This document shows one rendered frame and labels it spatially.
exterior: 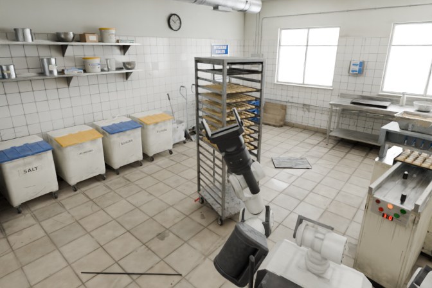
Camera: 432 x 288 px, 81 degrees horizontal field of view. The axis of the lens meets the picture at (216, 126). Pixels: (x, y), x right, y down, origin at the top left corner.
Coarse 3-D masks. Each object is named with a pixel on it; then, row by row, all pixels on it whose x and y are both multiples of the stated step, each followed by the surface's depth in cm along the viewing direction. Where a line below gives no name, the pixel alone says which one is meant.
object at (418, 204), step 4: (428, 188) 193; (424, 192) 188; (428, 192) 188; (420, 196) 183; (424, 196) 183; (428, 196) 190; (420, 200) 178; (424, 200) 181; (416, 204) 173; (420, 204) 173; (416, 208) 174; (420, 208) 178; (416, 212) 174
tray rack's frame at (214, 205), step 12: (204, 60) 260; (216, 60) 240; (228, 60) 230; (240, 60) 236; (252, 60) 243; (228, 180) 348; (204, 192) 325; (228, 192) 325; (216, 204) 300; (228, 204) 300; (240, 204) 300; (228, 216) 281
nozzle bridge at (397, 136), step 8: (384, 128) 244; (392, 128) 244; (384, 136) 245; (392, 136) 247; (400, 136) 242; (408, 136) 237; (416, 136) 226; (424, 136) 222; (384, 144) 256; (392, 144) 244; (400, 144) 240; (408, 144) 239; (416, 144) 234; (424, 144) 229; (384, 152) 260; (424, 152) 226
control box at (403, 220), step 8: (384, 200) 189; (376, 208) 194; (384, 208) 190; (392, 208) 185; (400, 208) 181; (408, 208) 179; (384, 216) 190; (392, 216) 186; (400, 216) 182; (408, 216) 178; (400, 224) 183
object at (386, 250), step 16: (400, 176) 223; (384, 192) 199; (400, 192) 199; (416, 192) 199; (368, 208) 202; (368, 224) 204; (384, 224) 195; (416, 224) 179; (368, 240) 206; (384, 240) 197; (400, 240) 188; (416, 240) 195; (368, 256) 209; (384, 256) 199; (400, 256) 190; (416, 256) 221; (368, 272) 212; (384, 272) 201; (400, 272) 192
